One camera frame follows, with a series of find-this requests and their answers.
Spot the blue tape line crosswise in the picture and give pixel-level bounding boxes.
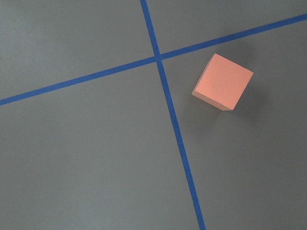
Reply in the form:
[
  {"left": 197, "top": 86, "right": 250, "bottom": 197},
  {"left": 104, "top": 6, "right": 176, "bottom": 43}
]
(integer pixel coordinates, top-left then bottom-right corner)
[{"left": 0, "top": 14, "right": 307, "bottom": 105}]

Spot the orange foam block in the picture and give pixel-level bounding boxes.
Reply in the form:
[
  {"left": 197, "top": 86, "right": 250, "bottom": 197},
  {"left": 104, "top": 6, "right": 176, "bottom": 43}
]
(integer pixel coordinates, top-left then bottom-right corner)
[{"left": 191, "top": 54, "right": 253, "bottom": 111}]

